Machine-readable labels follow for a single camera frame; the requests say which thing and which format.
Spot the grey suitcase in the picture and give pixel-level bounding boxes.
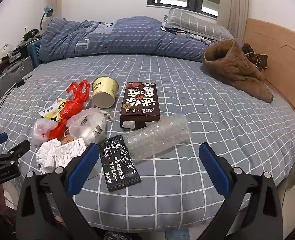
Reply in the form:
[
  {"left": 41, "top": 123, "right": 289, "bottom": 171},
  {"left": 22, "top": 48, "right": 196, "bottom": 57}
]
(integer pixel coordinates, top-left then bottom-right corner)
[{"left": 0, "top": 56, "right": 35, "bottom": 100}]

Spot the brown cardboard box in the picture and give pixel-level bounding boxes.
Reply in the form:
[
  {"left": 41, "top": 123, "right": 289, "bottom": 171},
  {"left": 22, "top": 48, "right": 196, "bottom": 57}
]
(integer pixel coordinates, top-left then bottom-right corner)
[{"left": 119, "top": 81, "right": 161, "bottom": 130}]

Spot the black wipe packet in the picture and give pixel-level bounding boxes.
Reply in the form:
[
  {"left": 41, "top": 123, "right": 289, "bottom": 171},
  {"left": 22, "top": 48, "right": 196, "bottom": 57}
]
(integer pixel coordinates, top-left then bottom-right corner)
[{"left": 97, "top": 134, "right": 141, "bottom": 193}]

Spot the white round device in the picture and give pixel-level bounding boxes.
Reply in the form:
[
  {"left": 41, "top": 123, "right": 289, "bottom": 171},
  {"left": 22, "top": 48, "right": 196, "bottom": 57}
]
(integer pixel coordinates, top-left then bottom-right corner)
[{"left": 0, "top": 44, "right": 14, "bottom": 63}]

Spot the yellow paper cup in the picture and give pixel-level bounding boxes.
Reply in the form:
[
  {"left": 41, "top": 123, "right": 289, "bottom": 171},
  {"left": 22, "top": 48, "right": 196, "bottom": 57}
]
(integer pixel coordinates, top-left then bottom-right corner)
[{"left": 91, "top": 76, "right": 119, "bottom": 109}]

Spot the blue striped quilt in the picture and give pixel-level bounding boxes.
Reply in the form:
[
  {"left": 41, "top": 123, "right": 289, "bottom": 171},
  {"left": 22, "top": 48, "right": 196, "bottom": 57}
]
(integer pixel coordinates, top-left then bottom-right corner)
[{"left": 39, "top": 17, "right": 214, "bottom": 63}]

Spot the blue slipper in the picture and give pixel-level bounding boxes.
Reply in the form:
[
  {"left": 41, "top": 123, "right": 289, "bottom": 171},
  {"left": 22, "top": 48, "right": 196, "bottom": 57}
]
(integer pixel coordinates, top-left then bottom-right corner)
[{"left": 165, "top": 230, "right": 189, "bottom": 240}]

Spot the black charger cable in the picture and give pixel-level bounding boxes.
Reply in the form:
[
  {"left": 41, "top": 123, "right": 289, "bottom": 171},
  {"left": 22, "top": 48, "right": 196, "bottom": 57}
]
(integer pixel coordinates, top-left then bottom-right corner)
[{"left": 0, "top": 79, "right": 26, "bottom": 124}]

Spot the blue desk lamp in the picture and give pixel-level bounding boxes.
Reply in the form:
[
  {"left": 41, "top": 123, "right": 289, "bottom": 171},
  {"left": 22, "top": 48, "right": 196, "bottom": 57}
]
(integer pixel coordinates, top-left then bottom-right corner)
[{"left": 39, "top": 6, "right": 54, "bottom": 34}]

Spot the dark clutter pile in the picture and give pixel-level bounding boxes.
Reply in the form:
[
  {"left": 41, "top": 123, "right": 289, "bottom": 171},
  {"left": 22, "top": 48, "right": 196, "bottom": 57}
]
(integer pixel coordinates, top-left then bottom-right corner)
[{"left": 24, "top": 29, "right": 40, "bottom": 40}]

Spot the white plastic bag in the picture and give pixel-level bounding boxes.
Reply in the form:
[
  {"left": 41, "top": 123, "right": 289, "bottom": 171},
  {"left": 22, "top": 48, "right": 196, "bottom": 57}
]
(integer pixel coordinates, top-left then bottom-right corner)
[{"left": 32, "top": 117, "right": 59, "bottom": 146}]

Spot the brown padded garment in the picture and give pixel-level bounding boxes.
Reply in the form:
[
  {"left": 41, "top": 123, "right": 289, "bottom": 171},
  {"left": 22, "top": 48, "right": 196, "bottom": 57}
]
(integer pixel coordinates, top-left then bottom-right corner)
[{"left": 202, "top": 39, "right": 274, "bottom": 103}]

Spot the colourful patterned pillow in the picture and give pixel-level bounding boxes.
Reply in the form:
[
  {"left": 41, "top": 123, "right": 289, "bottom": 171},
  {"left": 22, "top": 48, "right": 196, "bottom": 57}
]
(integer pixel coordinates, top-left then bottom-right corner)
[{"left": 174, "top": 29, "right": 214, "bottom": 47}]

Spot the clear plastic bag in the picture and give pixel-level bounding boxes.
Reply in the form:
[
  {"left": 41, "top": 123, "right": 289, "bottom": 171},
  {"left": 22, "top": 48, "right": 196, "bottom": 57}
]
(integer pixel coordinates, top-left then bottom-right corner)
[{"left": 67, "top": 108, "right": 113, "bottom": 148}]

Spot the yellow white wrapper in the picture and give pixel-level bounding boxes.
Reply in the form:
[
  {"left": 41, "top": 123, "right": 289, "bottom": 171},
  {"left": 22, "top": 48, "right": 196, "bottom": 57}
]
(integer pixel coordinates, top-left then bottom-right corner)
[{"left": 39, "top": 99, "right": 69, "bottom": 120}]

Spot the clear bubble wrap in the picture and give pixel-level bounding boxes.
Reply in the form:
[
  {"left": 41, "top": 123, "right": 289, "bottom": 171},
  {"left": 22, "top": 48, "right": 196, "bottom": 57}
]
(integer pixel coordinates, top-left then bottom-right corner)
[{"left": 122, "top": 114, "right": 190, "bottom": 162}]

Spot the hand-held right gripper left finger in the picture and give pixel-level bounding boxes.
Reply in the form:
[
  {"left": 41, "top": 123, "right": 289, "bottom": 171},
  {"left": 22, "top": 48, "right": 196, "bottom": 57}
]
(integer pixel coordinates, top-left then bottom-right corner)
[{"left": 16, "top": 142, "right": 100, "bottom": 240}]

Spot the grey checked pillow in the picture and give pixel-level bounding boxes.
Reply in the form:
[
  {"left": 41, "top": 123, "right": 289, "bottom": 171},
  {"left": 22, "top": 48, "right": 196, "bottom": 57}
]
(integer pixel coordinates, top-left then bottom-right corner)
[{"left": 162, "top": 7, "right": 234, "bottom": 42}]

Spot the dark patterned cloth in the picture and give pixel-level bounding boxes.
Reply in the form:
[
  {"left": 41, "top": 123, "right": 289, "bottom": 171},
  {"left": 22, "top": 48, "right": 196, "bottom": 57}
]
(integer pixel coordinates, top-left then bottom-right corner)
[{"left": 241, "top": 42, "right": 269, "bottom": 72}]

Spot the brown paper tag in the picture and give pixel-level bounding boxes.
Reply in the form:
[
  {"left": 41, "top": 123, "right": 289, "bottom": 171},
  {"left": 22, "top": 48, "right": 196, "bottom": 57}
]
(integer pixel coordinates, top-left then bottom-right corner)
[{"left": 61, "top": 134, "right": 74, "bottom": 145}]

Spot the grey checked bed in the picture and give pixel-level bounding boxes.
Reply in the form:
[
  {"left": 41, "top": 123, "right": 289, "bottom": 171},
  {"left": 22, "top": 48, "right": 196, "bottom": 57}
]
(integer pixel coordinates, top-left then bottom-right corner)
[{"left": 0, "top": 52, "right": 295, "bottom": 233}]

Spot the white paper leaflet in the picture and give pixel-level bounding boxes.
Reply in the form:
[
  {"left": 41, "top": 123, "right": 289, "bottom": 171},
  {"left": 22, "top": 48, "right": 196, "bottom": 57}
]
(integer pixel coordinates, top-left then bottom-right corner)
[{"left": 54, "top": 140, "right": 88, "bottom": 169}]

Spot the teal plastic stool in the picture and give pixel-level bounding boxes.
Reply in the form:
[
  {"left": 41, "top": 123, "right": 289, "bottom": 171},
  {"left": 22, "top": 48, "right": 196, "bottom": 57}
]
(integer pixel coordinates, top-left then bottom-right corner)
[{"left": 27, "top": 39, "right": 43, "bottom": 69}]

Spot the wooden headboard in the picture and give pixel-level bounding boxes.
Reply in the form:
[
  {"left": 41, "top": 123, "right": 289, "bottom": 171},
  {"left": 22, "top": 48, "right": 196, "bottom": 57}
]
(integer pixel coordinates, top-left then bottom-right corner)
[{"left": 241, "top": 18, "right": 295, "bottom": 128}]

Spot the white tissue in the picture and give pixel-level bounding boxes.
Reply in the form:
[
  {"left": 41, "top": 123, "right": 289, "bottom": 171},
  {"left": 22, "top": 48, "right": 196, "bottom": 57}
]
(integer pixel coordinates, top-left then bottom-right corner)
[{"left": 35, "top": 140, "right": 61, "bottom": 174}]

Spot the red plastic bag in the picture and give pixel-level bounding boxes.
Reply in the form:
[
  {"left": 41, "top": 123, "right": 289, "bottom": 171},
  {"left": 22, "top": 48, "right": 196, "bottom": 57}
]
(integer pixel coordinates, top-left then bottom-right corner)
[{"left": 49, "top": 80, "right": 91, "bottom": 140}]

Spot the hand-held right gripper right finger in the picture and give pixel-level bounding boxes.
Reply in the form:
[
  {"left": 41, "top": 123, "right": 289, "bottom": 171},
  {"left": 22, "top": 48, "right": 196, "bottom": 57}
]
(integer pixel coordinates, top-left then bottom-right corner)
[{"left": 199, "top": 142, "right": 284, "bottom": 240}]

